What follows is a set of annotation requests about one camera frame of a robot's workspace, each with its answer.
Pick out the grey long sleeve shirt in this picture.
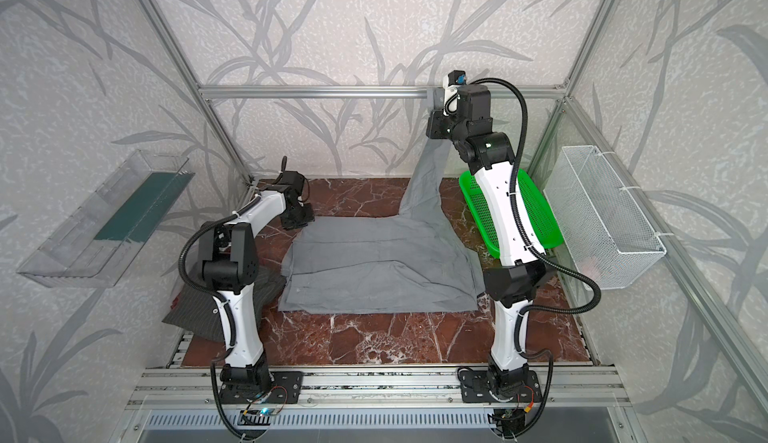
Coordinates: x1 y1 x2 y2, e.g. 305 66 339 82
279 140 484 314

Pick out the green plastic basket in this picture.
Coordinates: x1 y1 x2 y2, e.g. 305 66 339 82
458 169 564 259

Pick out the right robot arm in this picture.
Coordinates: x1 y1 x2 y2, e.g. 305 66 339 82
426 71 547 403

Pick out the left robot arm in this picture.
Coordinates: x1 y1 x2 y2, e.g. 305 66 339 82
190 170 314 395

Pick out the dark striped folded shirt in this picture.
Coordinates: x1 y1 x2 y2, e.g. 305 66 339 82
162 266 286 343

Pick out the maroon folded shirt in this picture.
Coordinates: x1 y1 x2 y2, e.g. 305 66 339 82
169 293 180 311

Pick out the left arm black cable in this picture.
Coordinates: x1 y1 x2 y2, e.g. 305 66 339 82
178 156 289 438

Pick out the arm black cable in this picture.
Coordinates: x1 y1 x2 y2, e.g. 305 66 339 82
443 77 602 438
178 156 289 438

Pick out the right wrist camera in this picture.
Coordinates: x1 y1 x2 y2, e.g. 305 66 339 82
443 70 467 100

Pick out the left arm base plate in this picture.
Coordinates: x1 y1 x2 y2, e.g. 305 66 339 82
219 371 304 405

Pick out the white wire mesh basket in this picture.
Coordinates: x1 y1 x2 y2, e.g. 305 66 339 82
544 145 666 290

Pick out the clear plastic wall tray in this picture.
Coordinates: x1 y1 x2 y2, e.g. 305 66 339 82
17 150 195 288

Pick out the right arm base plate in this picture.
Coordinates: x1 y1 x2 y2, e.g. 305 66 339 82
456 367 543 406

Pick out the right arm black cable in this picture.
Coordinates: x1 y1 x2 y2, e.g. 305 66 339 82
443 77 602 438

